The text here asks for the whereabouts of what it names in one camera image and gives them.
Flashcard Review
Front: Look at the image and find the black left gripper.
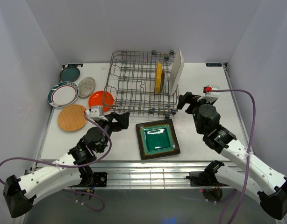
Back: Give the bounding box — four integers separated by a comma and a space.
95, 112, 129, 153

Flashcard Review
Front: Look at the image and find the white rectangular plate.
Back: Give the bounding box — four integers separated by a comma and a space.
169, 49, 184, 96

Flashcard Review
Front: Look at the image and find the yellow polka dot plate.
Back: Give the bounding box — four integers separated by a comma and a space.
154, 61, 164, 94

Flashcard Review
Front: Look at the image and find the green square glazed plate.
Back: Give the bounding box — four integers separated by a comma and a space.
136, 119, 180, 160

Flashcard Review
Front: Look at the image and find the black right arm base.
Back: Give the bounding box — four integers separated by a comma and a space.
186, 171, 223, 187

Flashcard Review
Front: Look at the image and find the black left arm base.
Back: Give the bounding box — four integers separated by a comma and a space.
80, 172, 108, 187

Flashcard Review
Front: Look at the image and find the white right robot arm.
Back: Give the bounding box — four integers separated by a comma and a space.
177, 87, 287, 220

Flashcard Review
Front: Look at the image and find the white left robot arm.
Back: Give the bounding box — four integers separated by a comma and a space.
3, 109, 130, 218

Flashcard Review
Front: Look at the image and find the orange round plate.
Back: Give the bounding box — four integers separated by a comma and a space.
88, 91, 114, 112

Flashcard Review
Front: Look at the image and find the speckled beige oval plate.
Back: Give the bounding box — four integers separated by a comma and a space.
78, 77, 96, 98

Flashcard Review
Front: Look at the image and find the black xdof label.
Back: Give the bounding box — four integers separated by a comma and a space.
206, 63, 222, 67

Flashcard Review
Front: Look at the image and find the woven bamboo round plate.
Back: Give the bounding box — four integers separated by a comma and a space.
57, 104, 87, 132

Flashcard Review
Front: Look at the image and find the white plate striped rim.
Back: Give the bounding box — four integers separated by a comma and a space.
48, 81, 79, 108

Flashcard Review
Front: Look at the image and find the dark teal round plate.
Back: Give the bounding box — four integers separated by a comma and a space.
60, 67, 80, 82

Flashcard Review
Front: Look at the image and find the black label back left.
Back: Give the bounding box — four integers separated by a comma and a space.
62, 63, 83, 69

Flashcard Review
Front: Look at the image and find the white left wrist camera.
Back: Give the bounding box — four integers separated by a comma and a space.
85, 105, 106, 121

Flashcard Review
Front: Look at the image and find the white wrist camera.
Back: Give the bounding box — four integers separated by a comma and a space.
85, 105, 106, 121
197, 85, 220, 104

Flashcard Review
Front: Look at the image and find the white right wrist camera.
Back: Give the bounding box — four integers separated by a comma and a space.
197, 85, 220, 104

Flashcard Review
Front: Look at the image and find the grey wire dish rack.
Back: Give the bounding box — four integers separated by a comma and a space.
104, 50, 179, 118

